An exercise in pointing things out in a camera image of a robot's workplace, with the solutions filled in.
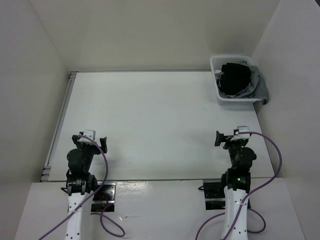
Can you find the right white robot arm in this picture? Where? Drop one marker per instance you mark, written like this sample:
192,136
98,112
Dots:
236,182

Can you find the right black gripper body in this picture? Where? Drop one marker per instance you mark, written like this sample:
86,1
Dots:
233,146

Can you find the grey skirt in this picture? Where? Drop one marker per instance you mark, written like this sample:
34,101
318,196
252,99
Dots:
256,89

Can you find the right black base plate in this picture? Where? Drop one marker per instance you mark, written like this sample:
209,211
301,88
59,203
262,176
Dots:
219,196

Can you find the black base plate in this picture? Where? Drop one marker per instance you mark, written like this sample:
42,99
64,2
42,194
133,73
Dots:
104,199
219,196

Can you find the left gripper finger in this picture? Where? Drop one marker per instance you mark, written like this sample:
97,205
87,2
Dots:
75,139
103,144

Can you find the black skirt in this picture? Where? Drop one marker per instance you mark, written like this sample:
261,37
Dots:
234,78

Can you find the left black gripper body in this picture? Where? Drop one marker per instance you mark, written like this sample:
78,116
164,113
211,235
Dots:
89,150

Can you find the white plastic laundry basket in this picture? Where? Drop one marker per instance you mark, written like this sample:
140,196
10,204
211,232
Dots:
216,64

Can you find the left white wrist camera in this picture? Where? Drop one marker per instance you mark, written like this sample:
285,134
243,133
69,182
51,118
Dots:
87,136

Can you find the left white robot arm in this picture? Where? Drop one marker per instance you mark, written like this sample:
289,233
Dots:
81,184

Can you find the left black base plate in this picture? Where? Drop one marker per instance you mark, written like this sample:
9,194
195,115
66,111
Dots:
104,199

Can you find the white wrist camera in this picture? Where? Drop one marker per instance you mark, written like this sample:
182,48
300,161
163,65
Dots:
87,136
241,133

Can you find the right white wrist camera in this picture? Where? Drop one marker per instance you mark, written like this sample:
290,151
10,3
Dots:
241,133

